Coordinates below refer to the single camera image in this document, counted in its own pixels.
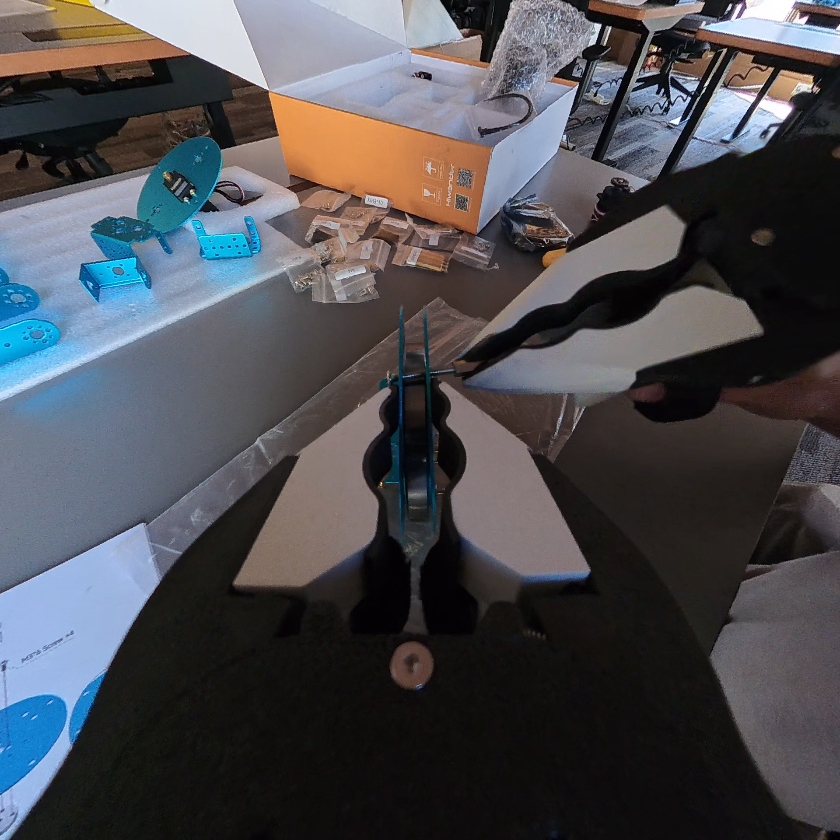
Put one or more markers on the pile of small hardware bags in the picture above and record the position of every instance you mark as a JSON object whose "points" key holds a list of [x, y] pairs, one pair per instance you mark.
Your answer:
{"points": [[367, 249]]}

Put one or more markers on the person's right hand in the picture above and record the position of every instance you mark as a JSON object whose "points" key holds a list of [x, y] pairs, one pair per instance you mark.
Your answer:
{"points": [[787, 400]]}

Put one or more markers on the wooden desk by window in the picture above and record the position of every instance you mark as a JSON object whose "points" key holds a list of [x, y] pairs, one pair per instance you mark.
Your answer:
{"points": [[768, 39]]}

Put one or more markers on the black servo motor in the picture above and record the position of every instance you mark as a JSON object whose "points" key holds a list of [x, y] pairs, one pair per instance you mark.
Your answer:
{"points": [[611, 197]]}

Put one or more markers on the orange cardboard box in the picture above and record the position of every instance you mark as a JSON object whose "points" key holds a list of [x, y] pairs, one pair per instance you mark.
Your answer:
{"points": [[367, 151]]}

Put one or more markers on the long wooden table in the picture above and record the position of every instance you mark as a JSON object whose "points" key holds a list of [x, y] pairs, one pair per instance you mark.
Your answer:
{"points": [[98, 59]]}

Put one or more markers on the dark bag of parts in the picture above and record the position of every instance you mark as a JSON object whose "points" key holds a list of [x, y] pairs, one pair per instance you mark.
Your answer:
{"points": [[535, 223]]}

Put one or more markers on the white foam block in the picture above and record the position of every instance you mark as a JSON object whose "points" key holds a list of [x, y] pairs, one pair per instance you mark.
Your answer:
{"points": [[269, 193]]}

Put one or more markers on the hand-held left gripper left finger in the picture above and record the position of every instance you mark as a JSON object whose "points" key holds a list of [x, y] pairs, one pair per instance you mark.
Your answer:
{"points": [[315, 525]]}

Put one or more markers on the blue perforated U bracket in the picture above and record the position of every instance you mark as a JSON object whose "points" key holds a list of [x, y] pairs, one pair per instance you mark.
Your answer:
{"points": [[226, 246]]}

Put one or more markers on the white assembly guide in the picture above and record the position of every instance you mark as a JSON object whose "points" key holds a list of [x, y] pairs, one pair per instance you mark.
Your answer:
{"points": [[65, 623]]}

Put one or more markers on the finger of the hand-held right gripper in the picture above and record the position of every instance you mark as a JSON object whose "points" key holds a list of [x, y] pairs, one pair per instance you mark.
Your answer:
{"points": [[590, 269], [643, 348]]}

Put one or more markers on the teal round plate with servo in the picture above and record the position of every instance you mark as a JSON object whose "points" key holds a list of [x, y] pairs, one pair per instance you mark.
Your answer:
{"points": [[190, 164]]}

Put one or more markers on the dark teal bracket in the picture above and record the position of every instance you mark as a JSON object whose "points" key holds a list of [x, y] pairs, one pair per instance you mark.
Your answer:
{"points": [[124, 233]]}

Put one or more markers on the clear plastic bag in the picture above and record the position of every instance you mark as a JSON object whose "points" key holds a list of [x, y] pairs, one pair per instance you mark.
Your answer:
{"points": [[315, 420]]}

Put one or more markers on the grey desk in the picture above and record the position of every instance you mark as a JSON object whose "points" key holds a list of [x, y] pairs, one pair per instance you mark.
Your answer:
{"points": [[229, 380]]}

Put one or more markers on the bubble wrap bundle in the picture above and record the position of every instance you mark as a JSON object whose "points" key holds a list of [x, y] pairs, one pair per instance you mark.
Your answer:
{"points": [[538, 39]]}

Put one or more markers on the white foam sheet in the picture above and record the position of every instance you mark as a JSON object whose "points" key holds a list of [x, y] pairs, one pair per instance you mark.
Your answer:
{"points": [[65, 223]]}

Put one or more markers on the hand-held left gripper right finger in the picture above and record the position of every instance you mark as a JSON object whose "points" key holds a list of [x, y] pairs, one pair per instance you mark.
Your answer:
{"points": [[518, 518]]}

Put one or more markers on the blue round rotating base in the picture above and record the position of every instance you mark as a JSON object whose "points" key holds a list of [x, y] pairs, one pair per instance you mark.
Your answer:
{"points": [[413, 341]]}

